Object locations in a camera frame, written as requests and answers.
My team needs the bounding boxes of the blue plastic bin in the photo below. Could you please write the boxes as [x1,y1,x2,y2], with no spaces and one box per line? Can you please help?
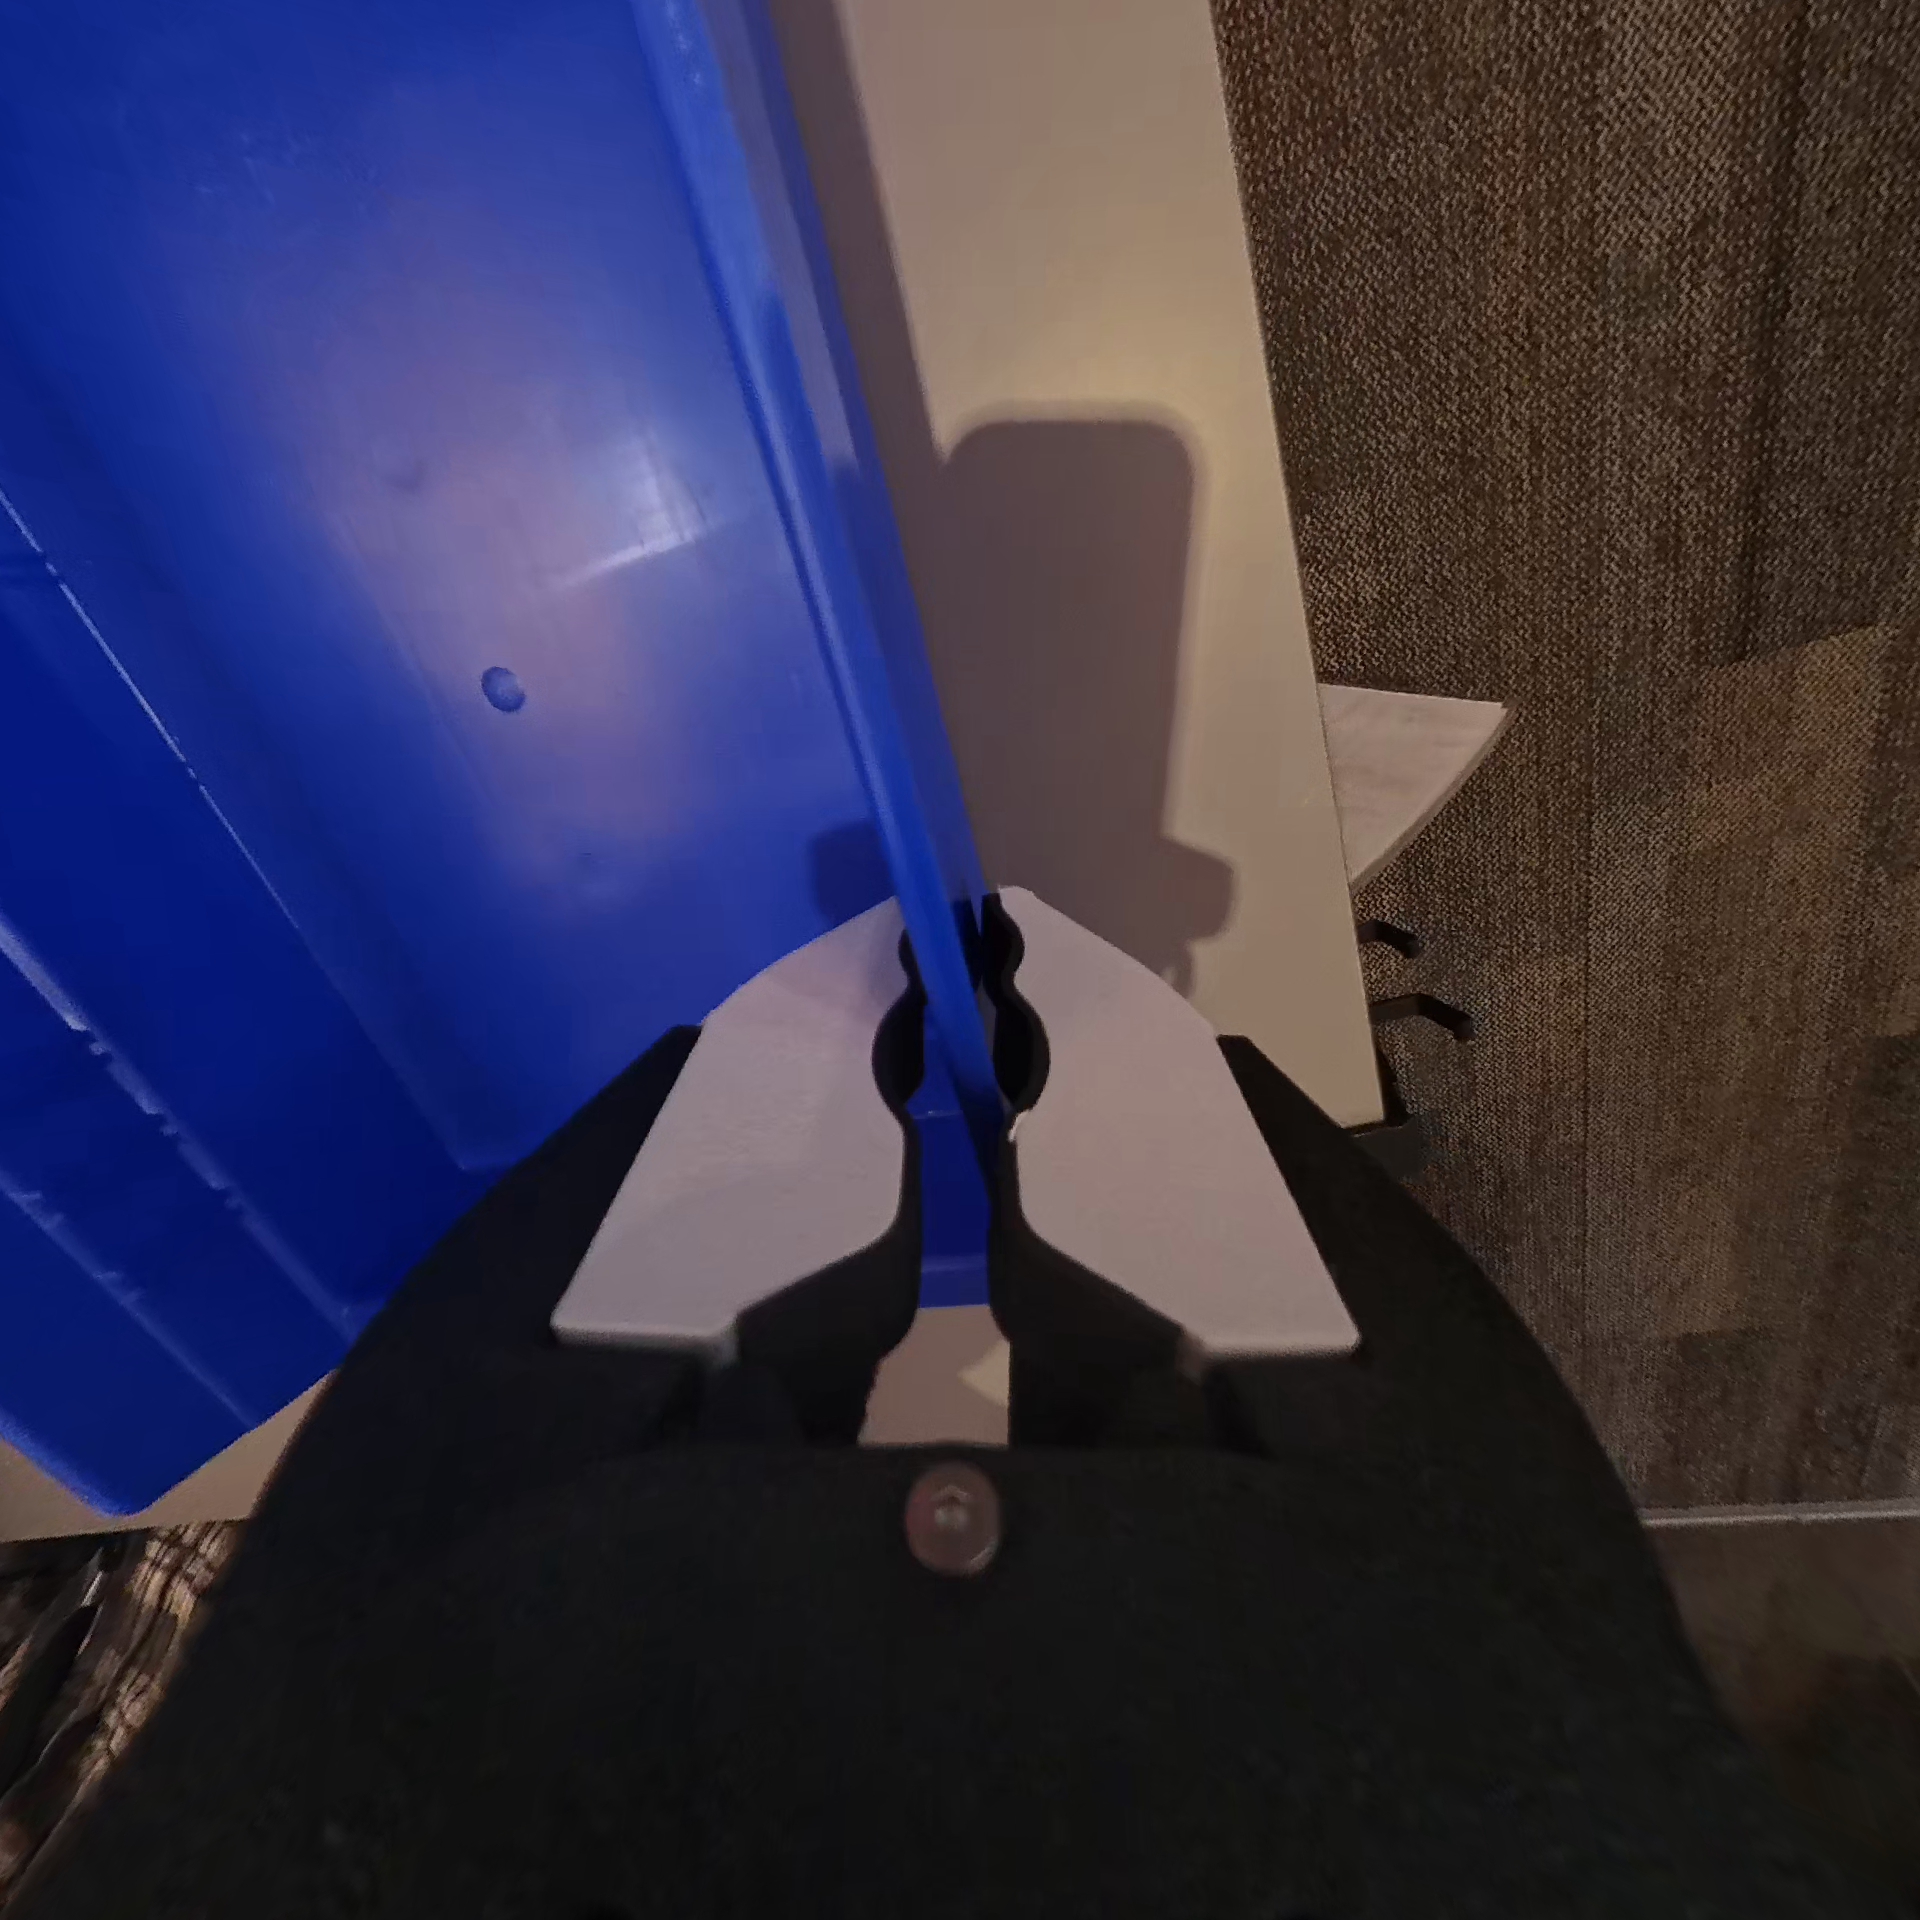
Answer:
[0,0,1005,1519]

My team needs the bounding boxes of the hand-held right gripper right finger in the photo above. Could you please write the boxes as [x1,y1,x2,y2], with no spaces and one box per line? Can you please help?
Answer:
[974,885,1362,1364]

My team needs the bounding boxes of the person's plaid shirt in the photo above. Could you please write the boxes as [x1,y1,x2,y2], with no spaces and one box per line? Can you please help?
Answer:
[0,1519,250,1892]

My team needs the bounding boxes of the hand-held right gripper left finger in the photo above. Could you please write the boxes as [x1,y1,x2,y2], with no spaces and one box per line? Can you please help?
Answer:
[552,894,930,1360]

